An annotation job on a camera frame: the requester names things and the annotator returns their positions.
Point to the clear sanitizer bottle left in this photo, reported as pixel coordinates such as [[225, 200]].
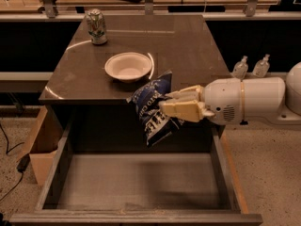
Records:
[[240, 68]]

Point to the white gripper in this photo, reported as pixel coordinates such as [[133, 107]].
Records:
[[223, 100]]

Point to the grey cabinet with top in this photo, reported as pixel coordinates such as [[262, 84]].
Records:
[[184, 53]]

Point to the cardboard box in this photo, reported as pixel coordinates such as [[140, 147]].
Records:
[[41, 143]]

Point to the white bowl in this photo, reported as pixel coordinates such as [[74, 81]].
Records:
[[128, 67]]

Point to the blue chip bag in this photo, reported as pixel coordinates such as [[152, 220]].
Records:
[[155, 123]]

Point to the open grey top drawer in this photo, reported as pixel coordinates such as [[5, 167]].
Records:
[[104, 175]]

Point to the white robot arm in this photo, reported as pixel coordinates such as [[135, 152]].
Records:
[[272, 100]]

